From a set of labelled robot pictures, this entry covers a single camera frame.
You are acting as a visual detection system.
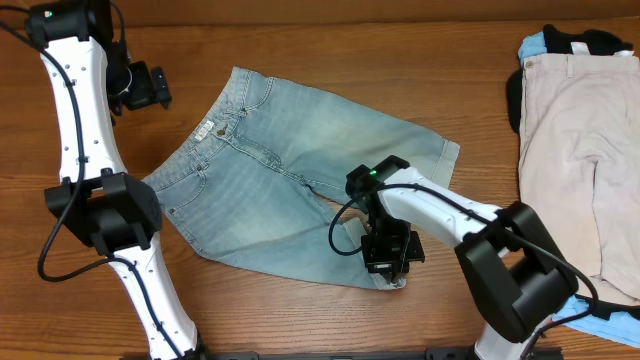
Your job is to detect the light blue denim shorts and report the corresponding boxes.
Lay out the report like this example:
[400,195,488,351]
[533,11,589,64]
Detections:
[146,68,460,290]

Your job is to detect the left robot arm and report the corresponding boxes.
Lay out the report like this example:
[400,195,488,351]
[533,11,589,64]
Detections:
[25,0,207,359]

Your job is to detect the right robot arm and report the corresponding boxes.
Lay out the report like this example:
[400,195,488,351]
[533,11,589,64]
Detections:
[346,156,578,359]

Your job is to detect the beige pink shorts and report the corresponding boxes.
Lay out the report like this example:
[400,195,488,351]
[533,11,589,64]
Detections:
[518,54,639,306]

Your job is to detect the light blue garment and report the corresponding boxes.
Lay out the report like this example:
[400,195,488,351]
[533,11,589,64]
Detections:
[517,32,640,350]

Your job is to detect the black garment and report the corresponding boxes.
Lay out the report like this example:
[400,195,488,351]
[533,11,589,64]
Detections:
[506,24,639,320]

